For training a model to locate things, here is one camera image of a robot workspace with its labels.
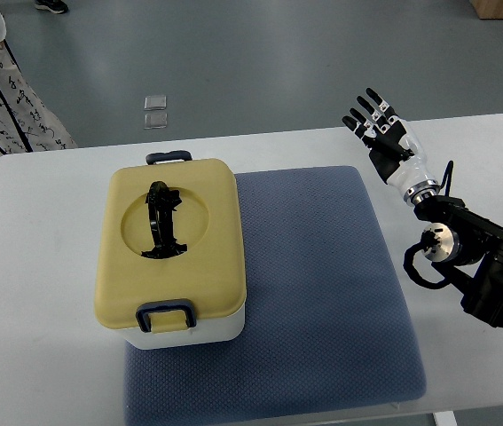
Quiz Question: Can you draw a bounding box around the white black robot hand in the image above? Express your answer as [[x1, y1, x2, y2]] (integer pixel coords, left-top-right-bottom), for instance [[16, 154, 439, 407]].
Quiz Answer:
[[342, 88, 440, 206]]

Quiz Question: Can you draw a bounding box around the yellow box lid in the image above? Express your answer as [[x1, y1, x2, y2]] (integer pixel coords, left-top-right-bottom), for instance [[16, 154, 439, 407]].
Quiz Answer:
[[94, 159, 247, 334]]

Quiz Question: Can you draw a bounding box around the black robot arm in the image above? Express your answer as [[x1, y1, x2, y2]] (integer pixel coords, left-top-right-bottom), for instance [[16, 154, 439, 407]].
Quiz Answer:
[[403, 162, 503, 328]]

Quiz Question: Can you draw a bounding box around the white storage box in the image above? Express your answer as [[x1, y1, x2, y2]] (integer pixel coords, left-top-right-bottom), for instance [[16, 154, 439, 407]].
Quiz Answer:
[[116, 305, 246, 350]]

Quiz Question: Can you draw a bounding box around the blue grey mat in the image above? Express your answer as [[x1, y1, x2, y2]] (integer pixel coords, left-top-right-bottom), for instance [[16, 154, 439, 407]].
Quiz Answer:
[[124, 166, 426, 425]]

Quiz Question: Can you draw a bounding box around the lower clear floor tile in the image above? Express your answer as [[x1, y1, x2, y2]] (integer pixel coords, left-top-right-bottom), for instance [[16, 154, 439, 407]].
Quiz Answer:
[[144, 111, 168, 130]]

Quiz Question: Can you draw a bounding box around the clear floor tile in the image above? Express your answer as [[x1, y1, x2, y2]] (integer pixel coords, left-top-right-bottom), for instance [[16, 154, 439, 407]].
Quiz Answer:
[[144, 94, 167, 111], [144, 111, 168, 130]]

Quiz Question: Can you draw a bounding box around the upper clear floor tile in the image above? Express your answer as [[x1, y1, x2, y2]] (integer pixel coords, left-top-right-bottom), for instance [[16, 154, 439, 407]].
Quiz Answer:
[[144, 94, 167, 111]]

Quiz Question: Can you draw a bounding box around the black shoe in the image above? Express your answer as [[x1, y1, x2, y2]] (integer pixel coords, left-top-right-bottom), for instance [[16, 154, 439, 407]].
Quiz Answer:
[[34, 0, 69, 14]]

